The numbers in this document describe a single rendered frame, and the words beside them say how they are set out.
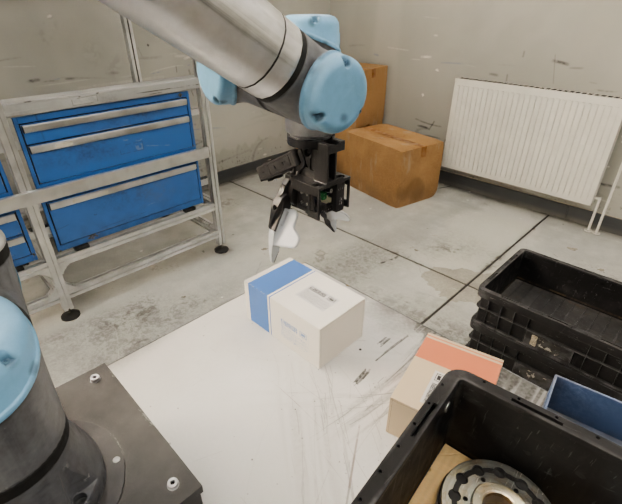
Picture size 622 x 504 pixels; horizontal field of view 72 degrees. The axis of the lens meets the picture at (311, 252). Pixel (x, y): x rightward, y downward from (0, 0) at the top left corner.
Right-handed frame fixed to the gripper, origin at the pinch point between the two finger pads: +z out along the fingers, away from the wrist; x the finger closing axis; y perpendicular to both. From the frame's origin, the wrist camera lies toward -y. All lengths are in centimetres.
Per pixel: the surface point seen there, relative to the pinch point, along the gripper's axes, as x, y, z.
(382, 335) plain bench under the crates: 8.8, 12.8, 18.2
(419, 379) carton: -2.4, 26.9, 10.6
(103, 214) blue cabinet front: 12, -139, 47
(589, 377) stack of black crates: 52, 43, 40
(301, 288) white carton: -0.1, -0.2, 9.3
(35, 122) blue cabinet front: -2, -140, 4
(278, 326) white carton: -6.0, -0.2, 14.9
